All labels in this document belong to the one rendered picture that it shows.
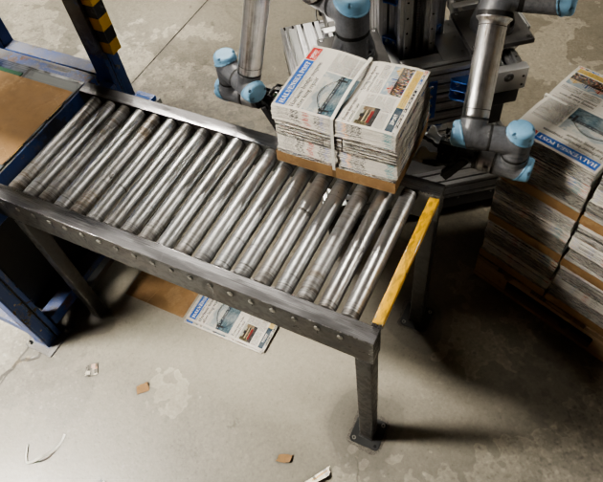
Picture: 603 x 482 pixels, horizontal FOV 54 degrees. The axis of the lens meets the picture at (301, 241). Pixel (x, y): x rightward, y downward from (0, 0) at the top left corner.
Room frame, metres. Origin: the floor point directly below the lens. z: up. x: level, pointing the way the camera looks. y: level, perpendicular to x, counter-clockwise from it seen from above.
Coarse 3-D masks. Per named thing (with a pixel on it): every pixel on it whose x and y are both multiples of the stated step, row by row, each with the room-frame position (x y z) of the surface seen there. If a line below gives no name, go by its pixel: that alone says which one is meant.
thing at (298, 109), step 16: (320, 48) 1.48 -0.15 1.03; (304, 64) 1.41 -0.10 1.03; (320, 64) 1.40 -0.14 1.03; (336, 64) 1.39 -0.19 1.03; (352, 64) 1.39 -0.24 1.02; (288, 80) 1.35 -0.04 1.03; (304, 80) 1.34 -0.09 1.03; (320, 80) 1.33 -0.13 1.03; (336, 80) 1.32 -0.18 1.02; (288, 96) 1.28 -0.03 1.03; (304, 96) 1.27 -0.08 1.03; (320, 96) 1.26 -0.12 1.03; (272, 112) 1.26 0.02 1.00; (288, 112) 1.23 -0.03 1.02; (304, 112) 1.21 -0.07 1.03; (320, 112) 1.20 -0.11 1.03; (288, 128) 1.24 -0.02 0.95; (304, 128) 1.21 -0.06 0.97; (320, 128) 1.18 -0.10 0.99; (288, 144) 1.24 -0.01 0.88; (304, 144) 1.21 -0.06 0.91; (320, 144) 1.18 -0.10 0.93; (320, 160) 1.18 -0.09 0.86
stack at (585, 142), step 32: (576, 96) 1.29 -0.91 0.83; (544, 128) 1.18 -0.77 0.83; (576, 128) 1.16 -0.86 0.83; (544, 160) 1.11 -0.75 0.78; (576, 160) 1.04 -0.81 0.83; (512, 192) 1.16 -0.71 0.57; (544, 192) 1.09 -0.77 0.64; (576, 192) 1.01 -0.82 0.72; (512, 224) 1.14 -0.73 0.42; (544, 224) 1.05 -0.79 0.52; (576, 224) 0.99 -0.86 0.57; (480, 256) 1.20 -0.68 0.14; (512, 256) 1.11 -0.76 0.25; (544, 256) 1.03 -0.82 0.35; (576, 256) 0.95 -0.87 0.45; (544, 288) 0.99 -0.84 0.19; (576, 288) 0.91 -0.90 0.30; (544, 320) 0.94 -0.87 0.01; (576, 320) 0.87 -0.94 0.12
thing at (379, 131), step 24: (384, 72) 1.33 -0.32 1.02; (408, 72) 1.31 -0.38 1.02; (360, 96) 1.24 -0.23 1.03; (384, 96) 1.22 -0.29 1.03; (408, 96) 1.20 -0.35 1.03; (360, 120) 1.14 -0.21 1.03; (384, 120) 1.12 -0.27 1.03; (408, 120) 1.15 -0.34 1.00; (360, 144) 1.12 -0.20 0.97; (384, 144) 1.08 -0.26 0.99; (408, 144) 1.13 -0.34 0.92; (360, 168) 1.12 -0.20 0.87; (384, 168) 1.08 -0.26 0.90
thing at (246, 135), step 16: (96, 96) 1.73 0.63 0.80; (112, 96) 1.71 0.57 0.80; (128, 96) 1.70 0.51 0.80; (160, 112) 1.58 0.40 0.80; (176, 112) 1.57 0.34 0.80; (208, 128) 1.47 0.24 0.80; (224, 128) 1.45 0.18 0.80; (240, 128) 1.44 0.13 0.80; (272, 144) 1.34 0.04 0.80; (352, 192) 1.17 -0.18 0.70; (400, 192) 1.09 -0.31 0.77; (416, 192) 1.06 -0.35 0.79; (432, 192) 1.04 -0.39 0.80; (416, 208) 1.06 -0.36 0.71
